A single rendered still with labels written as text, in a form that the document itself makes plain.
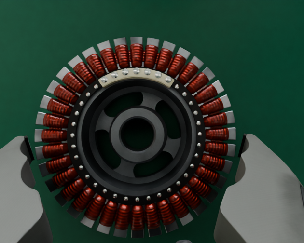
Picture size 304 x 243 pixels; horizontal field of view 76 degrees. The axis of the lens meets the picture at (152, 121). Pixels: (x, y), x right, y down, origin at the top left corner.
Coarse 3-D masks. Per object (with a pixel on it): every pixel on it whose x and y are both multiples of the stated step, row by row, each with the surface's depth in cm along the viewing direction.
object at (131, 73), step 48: (48, 96) 11; (96, 96) 11; (144, 96) 13; (192, 96) 11; (48, 144) 11; (96, 144) 13; (192, 144) 11; (96, 192) 10; (144, 192) 11; (192, 192) 10
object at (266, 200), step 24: (264, 144) 10; (240, 168) 10; (264, 168) 9; (288, 168) 9; (240, 192) 7; (264, 192) 8; (288, 192) 8; (240, 216) 7; (264, 216) 7; (288, 216) 7; (216, 240) 7; (240, 240) 6; (264, 240) 6; (288, 240) 6
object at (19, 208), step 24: (24, 144) 11; (0, 168) 9; (24, 168) 9; (0, 192) 7; (24, 192) 7; (0, 216) 6; (24, 216) 6; (0, 240) 6; (24, 240) 6; (48, 240) 7
